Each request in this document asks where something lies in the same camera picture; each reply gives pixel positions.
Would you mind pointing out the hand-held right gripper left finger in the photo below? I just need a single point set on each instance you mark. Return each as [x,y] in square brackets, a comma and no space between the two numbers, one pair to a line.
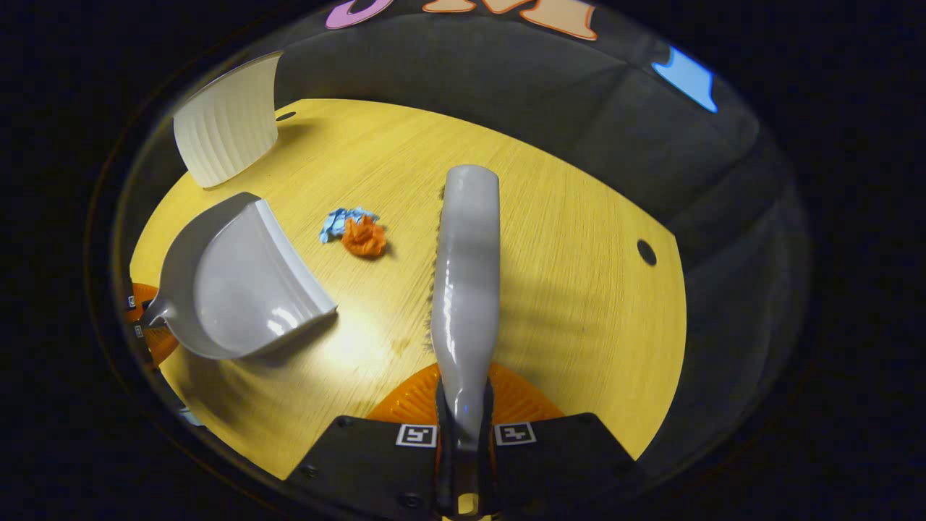
[362,463]

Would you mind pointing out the wooden desktop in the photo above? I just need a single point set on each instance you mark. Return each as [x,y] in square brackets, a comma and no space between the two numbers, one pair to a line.
[564,289]

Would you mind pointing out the blue wrapper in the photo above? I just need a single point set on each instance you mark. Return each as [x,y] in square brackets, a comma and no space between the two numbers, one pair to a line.
[334,223]

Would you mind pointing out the orange wrapper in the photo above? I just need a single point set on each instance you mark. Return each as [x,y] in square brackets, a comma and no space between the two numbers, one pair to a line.
[364,237]

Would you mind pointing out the white ribbed garbage bin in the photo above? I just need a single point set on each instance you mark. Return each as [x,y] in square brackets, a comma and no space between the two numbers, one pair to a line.
[228,123]

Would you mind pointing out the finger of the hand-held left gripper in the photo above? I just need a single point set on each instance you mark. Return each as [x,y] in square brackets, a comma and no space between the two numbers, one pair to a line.
[137,295]
[155,344]

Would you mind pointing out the grey plastic dustpan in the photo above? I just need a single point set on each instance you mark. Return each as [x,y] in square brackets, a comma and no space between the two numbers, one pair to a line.
[246,289]

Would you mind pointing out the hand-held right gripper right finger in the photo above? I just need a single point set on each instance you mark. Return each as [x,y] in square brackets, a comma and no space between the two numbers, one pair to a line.
[557,463]

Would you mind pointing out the small grey broom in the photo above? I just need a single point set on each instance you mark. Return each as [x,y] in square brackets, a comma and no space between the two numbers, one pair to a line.
[466,275]

